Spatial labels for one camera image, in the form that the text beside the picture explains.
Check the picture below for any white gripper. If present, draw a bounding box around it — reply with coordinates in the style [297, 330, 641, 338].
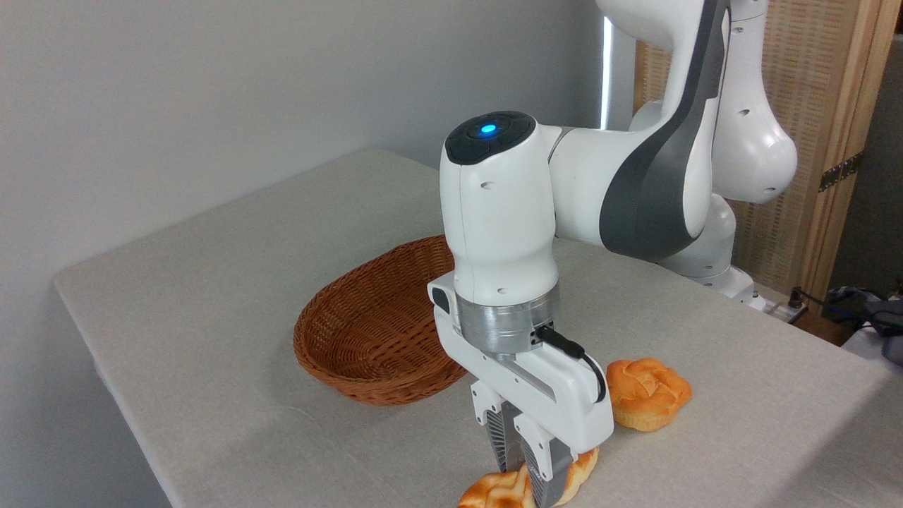
[426, 273, 615, 508]

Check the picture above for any long braided bread loaf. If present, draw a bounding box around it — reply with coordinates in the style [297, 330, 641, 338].
[458, 446, 601, 508]

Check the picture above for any round knotted bread roll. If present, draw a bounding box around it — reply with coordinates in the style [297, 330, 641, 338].
[605, 356, 693, 433]

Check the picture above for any brown oval wicker basket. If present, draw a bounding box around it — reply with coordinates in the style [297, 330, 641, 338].
[293, 234, 471, 407]

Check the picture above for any grey tablecloth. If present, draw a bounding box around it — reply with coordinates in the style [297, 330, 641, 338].
[52, 147, 903, 508]

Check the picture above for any blue grey cloth bundle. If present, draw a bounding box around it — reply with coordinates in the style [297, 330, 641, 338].
[821, 285, 903, 365]

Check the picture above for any metal screen hinge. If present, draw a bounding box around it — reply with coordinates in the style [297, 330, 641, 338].
[818, 151, 863, 193]

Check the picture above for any wooden rattan folding screen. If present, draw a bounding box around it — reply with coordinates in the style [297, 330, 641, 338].
[633, 0, 903, 298]

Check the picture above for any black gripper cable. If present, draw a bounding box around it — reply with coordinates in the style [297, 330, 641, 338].
[533, 324, 608, 405]

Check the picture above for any black cable with plug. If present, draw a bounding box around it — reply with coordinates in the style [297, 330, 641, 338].
[785, 285, 903, 327]

